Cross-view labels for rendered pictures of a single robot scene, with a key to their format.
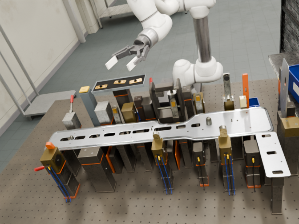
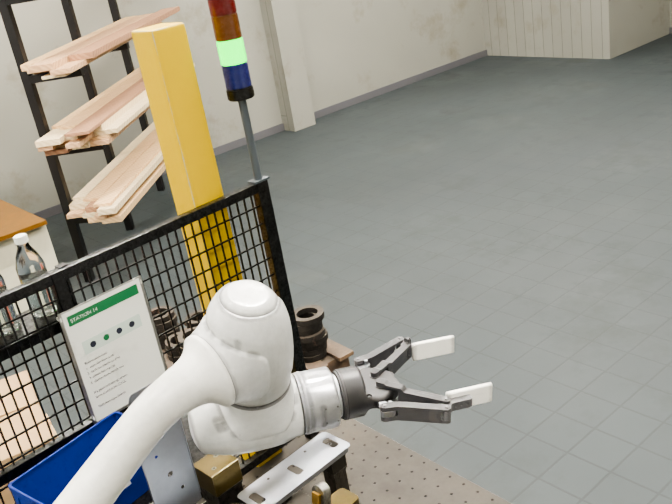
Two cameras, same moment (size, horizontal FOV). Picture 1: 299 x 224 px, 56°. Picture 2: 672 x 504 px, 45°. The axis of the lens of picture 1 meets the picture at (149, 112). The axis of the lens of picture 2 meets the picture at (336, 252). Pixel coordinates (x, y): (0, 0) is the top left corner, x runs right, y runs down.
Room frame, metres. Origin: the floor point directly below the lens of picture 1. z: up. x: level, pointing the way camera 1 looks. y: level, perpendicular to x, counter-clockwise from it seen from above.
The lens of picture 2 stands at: (2.13, 0.49, 2.20)
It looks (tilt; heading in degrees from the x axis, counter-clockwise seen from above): 23 degrees down; 212
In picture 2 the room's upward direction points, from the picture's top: 10 degrees counter-clockwise
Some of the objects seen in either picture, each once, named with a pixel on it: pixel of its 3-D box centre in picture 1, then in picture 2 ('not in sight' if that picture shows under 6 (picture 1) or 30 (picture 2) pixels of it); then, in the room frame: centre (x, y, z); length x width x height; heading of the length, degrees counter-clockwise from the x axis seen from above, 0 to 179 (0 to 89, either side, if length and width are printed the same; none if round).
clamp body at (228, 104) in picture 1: (229, 118); not in sight; (1.38, -0.48, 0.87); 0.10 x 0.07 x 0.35; 164
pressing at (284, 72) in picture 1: (284, 90); (164, 452); (1.12, -0.68, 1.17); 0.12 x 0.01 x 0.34; 164
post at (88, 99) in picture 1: (95, 115); not in sight; (1.80, 0.39, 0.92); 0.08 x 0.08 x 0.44; 74
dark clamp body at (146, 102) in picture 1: (154, 122); not in sight; (1.55, -0.01, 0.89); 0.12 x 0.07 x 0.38; 164
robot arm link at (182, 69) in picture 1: (183, 73); not in sight; (2.02, -0.35, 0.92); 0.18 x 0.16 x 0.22; 69
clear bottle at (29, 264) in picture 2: not in sight; (33, 274); (1.02, -1.05, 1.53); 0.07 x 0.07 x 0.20
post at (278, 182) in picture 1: (276, 193); (339, 493); (0.80, -0.47, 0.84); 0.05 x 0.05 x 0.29; 74
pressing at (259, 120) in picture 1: (148, 131); not in sight; (1.34, 0.04, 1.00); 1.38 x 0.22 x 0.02; 74
